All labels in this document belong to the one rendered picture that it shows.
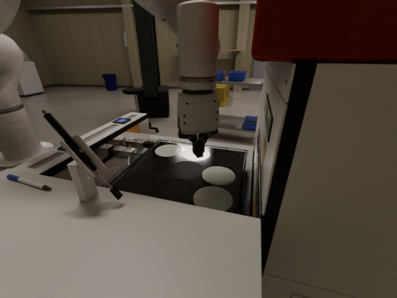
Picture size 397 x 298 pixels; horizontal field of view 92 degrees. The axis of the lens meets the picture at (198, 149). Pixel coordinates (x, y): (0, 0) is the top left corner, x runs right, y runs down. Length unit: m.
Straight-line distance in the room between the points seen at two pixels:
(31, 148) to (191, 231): 0.75
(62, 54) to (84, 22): 1.54
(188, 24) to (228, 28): 6.85
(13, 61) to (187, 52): 0.66
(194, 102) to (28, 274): 0.39
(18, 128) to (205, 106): 0.69
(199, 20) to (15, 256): 0.48
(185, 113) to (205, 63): 0.11
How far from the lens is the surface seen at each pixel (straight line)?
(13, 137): 0.94
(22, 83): 7.95
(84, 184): 0.43
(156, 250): 0.33
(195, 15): 0.42
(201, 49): 0.42
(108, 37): 8.31
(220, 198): 0.50
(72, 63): 9.22
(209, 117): 0.46
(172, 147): 0.75
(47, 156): 0.71
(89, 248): 0.37
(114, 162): 0.75
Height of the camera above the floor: 1.23
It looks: 27 degrees down
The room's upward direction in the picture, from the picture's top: straight up
